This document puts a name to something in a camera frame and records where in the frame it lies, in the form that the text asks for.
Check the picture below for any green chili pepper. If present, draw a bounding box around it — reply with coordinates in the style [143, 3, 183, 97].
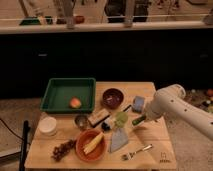
[132, 115, 146, 126]

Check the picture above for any wooden block eraser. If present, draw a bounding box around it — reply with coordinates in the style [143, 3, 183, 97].
[88, 109, 110, 127]

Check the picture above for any red yellow apple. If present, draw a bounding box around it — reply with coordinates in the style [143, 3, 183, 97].
[69, 97, 82, 109]

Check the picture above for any silver fork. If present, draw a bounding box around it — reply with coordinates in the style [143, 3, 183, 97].
[121, 144, 153, 161]

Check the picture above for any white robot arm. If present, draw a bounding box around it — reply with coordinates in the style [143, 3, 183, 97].
[144, 84, 213, 141]

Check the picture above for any blue sponge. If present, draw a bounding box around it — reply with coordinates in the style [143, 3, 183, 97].
[132, 96, 145, 113]

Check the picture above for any green plastic tray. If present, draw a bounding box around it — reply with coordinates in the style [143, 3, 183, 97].
[40, 78, 96, 114]

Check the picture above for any small metal cup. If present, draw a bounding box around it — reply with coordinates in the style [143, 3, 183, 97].
[74, 115, 88, 130]

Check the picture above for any bunch of dark grapes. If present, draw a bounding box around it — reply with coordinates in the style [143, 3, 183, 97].
[52, 140, 76, 162]

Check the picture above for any black stand pole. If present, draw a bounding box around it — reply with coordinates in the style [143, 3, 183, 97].
[19, 120, 30, 171]

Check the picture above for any green paper cup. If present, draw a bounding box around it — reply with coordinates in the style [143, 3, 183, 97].
[115, 112, 128, 128]

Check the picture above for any grey blue cloth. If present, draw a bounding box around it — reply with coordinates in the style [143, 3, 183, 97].
[109, 128, 129, 153]

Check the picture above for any orange plate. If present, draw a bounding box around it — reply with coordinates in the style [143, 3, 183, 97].
[76, 129, 106, 162]

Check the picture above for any distant green tray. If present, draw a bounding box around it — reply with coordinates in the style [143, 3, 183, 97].
[19, 16, 54, 27]

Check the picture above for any dark red bowl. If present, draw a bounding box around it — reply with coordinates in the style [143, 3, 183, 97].
[102, 88, 124, 109]

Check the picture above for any yellow corn cob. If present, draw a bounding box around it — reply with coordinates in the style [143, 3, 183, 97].
[84, 133, 104, 154]

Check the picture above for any black white brush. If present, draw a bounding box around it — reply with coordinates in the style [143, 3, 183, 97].
[101, 104, 133, 132]

